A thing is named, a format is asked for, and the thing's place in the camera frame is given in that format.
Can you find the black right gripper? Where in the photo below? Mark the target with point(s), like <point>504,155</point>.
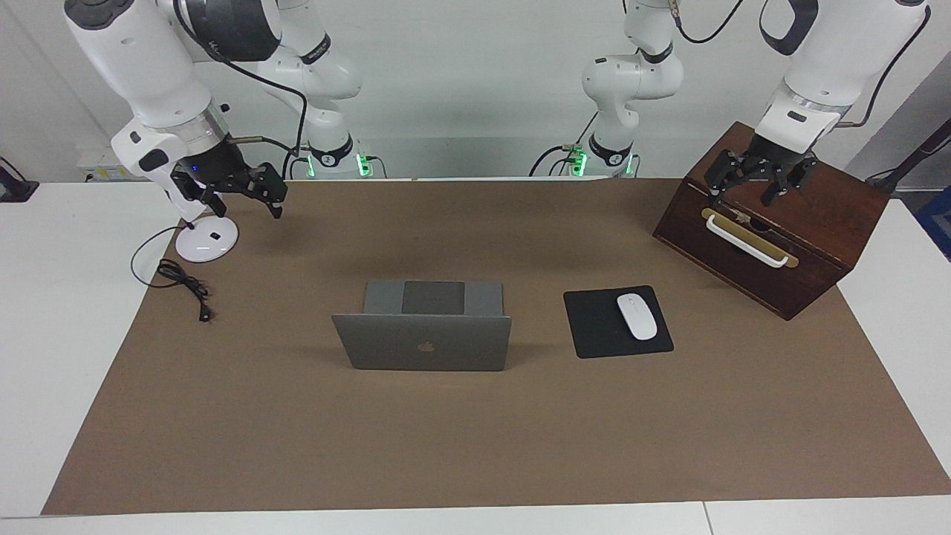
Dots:
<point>215,167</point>

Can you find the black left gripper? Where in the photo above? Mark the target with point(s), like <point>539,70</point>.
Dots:
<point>780,157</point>

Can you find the grey aluminium laptop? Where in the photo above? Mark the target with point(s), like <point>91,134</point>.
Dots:
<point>423,342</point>

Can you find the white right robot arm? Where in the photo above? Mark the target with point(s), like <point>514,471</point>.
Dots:
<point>148,67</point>

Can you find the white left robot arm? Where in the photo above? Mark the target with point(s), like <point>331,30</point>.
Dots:
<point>832,52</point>

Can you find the white desk lamp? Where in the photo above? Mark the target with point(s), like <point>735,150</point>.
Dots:
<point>204,241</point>

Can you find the dark wooden box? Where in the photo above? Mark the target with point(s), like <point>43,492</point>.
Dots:
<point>817,230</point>

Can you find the brass box plate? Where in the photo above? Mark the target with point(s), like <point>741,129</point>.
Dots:
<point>793,261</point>

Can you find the white power strip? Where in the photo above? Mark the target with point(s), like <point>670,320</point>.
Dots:
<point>100,169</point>

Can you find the black stand pole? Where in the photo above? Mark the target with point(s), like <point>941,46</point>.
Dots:
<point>917,152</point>

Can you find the white computer mouse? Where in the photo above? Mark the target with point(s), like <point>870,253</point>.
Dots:
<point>637,317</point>

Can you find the blue crate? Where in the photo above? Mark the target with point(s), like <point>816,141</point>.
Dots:
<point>937,219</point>

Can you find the black mouse pad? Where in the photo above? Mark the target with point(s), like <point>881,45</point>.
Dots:
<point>594,327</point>

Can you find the brown table mat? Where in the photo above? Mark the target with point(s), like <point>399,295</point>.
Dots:
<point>475,431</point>

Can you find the black clamp mount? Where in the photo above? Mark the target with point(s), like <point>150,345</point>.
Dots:
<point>11,189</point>

